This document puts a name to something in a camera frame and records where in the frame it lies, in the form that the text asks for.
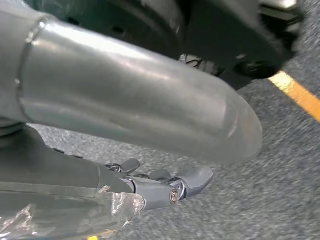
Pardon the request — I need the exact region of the clear plastic wrap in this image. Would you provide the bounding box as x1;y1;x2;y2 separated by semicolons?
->
0;190;146;240

